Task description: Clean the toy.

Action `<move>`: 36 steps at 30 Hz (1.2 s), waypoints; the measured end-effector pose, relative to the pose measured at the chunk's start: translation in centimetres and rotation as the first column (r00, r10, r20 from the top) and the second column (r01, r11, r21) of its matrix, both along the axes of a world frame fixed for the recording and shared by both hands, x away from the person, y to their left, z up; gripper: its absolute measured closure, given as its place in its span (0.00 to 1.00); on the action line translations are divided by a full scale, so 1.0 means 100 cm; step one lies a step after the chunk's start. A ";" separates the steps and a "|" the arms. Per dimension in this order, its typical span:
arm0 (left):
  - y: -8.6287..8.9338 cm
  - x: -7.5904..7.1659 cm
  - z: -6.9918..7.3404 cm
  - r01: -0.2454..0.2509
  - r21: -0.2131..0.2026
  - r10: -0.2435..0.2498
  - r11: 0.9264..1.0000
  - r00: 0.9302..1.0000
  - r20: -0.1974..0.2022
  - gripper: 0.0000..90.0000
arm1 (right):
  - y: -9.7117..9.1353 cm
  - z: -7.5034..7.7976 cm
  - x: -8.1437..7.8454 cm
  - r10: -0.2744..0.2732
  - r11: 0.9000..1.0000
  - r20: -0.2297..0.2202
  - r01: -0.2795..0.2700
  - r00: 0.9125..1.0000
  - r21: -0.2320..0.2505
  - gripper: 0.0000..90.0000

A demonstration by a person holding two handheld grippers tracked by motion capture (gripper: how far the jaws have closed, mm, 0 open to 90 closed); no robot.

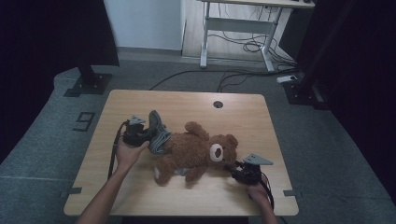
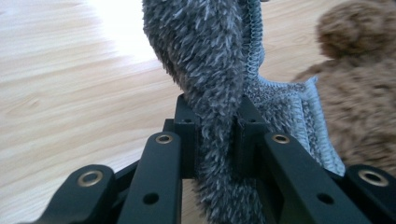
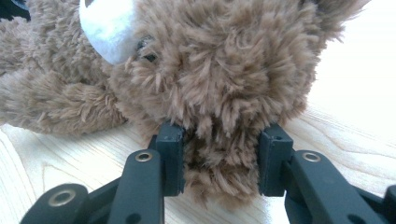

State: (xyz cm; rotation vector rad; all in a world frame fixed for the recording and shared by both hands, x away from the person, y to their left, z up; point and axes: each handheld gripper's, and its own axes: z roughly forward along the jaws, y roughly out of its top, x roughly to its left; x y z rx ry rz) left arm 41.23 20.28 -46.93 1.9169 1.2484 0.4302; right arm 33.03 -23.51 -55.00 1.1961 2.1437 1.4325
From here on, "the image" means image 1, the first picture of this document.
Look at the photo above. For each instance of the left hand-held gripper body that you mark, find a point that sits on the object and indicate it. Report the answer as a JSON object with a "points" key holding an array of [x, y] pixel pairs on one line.
{"points": [[135, 135]]}

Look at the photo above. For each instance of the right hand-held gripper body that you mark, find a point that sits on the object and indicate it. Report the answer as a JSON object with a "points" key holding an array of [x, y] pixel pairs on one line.
{"points": [[249, 174]]}

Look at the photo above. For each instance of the grey fleece doll garment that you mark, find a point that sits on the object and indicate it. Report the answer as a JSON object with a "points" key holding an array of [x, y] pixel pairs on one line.
{"points": [[158, 137]]}

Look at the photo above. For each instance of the brown plush teddy bear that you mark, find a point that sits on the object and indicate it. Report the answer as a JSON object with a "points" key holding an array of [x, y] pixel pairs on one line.
{"points": [[190, 152]]}

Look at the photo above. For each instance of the person's right hand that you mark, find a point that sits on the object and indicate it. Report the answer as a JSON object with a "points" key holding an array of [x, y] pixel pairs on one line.
{"points": [[260, 193]]}

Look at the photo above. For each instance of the person's left hand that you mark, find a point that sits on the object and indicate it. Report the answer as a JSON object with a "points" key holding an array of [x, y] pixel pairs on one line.
{"points": [[129, 157]]}

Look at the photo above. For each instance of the grey tape strip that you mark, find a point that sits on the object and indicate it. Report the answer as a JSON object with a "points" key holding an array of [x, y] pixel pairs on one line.
{"points": [[292, 193], [72, 191]]}

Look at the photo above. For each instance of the black stand with square base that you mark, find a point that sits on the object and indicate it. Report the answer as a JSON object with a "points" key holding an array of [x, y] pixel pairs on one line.
{"points": [[88, 84]]}

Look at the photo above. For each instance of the black stand with long base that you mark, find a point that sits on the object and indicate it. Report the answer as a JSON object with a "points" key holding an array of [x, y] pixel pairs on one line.
{"points": [[303, 91]]}

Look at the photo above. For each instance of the white power strip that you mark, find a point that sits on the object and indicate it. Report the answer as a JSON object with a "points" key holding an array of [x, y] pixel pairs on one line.
{"points": [[286, 79]]}

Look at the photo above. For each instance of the dark curtain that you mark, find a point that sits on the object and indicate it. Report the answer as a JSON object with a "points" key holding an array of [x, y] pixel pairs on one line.
{"points": [[46, 62], [361, 77]]}

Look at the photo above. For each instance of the white metal frame desk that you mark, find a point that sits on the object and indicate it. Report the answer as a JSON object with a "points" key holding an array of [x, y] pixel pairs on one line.
{"points": [[239, 25]]}

